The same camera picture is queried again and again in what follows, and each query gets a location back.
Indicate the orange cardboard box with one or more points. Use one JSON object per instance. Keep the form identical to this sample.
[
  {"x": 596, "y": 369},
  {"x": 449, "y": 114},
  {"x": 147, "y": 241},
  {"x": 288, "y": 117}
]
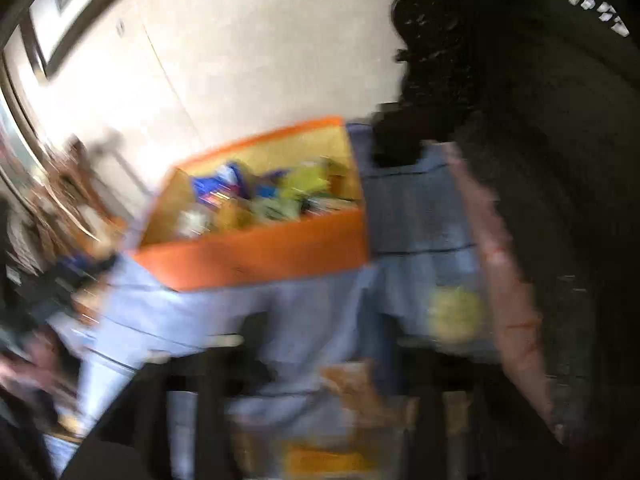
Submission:
[{"x": 260, "y": 255}]

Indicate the dark carved wooden furniture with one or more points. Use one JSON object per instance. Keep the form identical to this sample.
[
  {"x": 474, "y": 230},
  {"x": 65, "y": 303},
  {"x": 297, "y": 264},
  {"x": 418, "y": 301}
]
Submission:
[{"x": 550, "y": 135}]

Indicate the brown wooden chair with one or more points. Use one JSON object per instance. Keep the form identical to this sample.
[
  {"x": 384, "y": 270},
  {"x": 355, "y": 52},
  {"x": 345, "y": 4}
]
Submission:
[{"x": 85, "y": 185}]

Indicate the blue checked tablecloth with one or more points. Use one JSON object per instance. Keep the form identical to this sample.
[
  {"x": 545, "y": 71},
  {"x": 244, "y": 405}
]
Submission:
[{"x": 415, "y": 220}]

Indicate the yellow flat snack packet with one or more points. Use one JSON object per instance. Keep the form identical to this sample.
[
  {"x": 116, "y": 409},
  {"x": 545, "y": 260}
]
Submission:
[{"x": 320, "y": 460}]

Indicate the pale green round pastry packet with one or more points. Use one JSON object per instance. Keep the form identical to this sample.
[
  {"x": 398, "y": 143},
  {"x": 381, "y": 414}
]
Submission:
[{"x": 455, "y": 310}]

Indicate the pink cloth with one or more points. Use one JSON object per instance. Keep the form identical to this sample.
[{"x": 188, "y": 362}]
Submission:
[{"x": 505, "y": 300}]

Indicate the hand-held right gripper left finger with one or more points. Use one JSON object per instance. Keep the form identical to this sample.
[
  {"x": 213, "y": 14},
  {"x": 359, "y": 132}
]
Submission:
[{"x": 255, "y": 350}]

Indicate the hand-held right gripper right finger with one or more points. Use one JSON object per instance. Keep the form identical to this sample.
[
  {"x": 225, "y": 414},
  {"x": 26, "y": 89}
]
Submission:
[{"x": 440, "y": 410}]

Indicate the pile of mixed snack packets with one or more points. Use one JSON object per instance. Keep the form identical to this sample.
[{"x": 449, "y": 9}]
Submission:
[{"x": 270, "y": 192}]

